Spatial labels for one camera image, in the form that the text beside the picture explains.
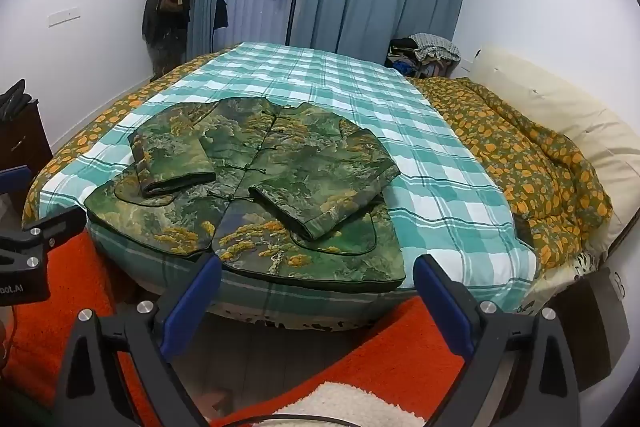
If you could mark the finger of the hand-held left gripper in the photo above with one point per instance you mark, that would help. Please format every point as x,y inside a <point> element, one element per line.
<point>50,229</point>
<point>10,187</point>

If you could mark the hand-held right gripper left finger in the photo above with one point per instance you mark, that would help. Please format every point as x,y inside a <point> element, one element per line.
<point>192,297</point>

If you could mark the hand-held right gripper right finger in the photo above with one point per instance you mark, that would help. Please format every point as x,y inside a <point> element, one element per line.
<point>442,302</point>

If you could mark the green landscape print jacket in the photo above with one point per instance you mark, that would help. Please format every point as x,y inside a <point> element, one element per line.
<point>280,167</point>

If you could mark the pile of clothes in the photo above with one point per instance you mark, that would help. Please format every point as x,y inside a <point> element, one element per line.
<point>425,54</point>

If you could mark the dark wooden cabinet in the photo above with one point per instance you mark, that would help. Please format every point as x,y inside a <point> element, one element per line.
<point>22,147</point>

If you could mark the orange rug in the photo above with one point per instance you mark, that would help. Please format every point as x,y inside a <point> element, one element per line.
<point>65,307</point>

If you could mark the black bag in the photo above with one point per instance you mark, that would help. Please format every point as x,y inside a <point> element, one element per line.
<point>15,102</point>

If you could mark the white fluffy rug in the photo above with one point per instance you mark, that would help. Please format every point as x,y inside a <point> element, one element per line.
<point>345,404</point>

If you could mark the dark box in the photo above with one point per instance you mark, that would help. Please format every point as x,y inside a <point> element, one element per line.
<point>600,332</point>

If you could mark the orange floral quilt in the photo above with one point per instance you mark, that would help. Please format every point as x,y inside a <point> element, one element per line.
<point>525,147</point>

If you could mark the teal plaid bed sheet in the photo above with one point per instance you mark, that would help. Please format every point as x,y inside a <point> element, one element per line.
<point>350,82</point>

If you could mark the dark hanging garment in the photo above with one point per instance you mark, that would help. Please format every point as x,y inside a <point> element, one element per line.
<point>220,13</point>

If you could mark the coats hanging on wall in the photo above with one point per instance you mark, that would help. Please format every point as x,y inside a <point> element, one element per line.
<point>167,7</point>

